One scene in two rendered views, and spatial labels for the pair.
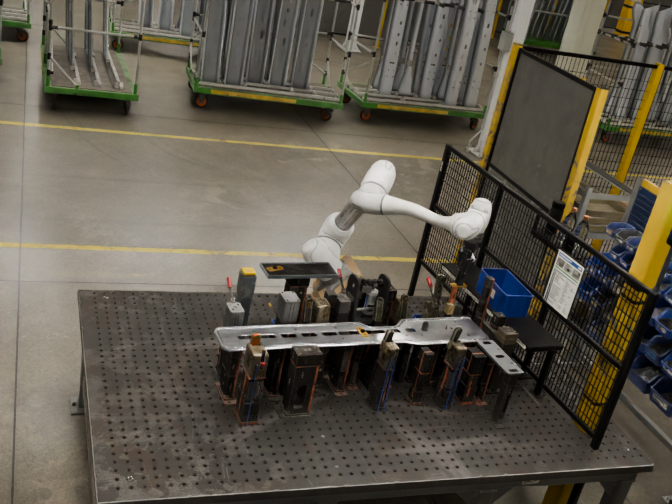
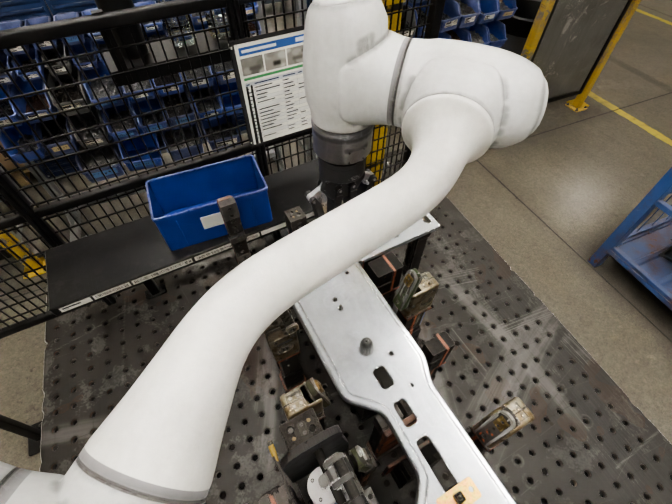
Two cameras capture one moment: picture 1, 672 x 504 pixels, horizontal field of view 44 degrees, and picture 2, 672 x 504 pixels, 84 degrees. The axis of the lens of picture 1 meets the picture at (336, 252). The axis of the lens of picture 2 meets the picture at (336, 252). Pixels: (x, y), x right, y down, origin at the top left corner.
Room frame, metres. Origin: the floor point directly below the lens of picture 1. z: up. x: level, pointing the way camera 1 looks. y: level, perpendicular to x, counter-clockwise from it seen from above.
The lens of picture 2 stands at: (3.73, -0.14, 1.84)
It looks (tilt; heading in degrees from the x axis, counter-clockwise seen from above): 52 degrees down; 269
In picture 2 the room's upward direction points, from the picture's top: straight up
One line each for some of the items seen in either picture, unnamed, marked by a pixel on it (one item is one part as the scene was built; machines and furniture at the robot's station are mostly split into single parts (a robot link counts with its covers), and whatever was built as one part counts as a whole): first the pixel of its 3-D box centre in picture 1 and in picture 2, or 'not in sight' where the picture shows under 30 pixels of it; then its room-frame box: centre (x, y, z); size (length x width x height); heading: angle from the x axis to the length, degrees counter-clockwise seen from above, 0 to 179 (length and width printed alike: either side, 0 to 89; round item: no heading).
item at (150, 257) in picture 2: (497, 303); (213, 222); (4.08, -0.91, 1.01); 0.90 x 0.22 x 0.03; 27
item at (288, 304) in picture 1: (283, 333); not in sight; (3.49, 0.17, 0.90); 0.13 x 0.10 x 0.41; 27
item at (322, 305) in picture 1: (315, 335); not in sight; (3.56, 0.01, 0.89); 0.13 x 0.11 x 0.38; 27
